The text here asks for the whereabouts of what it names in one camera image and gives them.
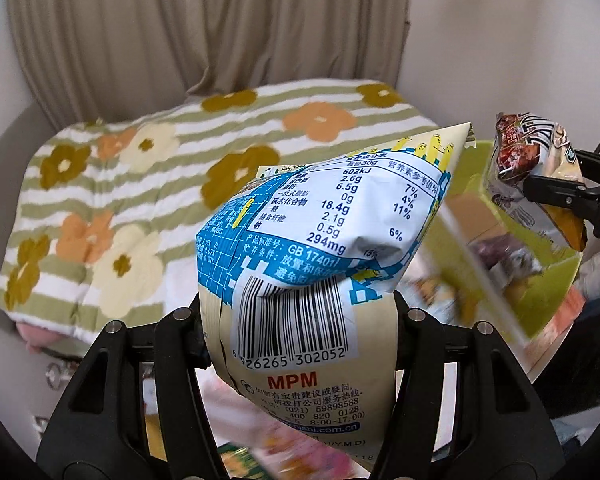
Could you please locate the green cardboard snack box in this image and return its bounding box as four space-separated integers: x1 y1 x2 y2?
398 141 584 380

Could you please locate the floral striped green quilt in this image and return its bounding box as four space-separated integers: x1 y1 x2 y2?
0 79 434 342

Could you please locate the beige curtain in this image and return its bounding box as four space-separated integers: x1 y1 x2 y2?
7 0 410 128

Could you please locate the grey padded headboard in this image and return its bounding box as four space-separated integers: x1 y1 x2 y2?
0 103 56 332

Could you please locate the blue white chip bag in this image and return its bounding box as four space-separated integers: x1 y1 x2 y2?
196 124 471 466

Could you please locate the brown white snack bag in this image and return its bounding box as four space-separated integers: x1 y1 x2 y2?
483 112 586 252

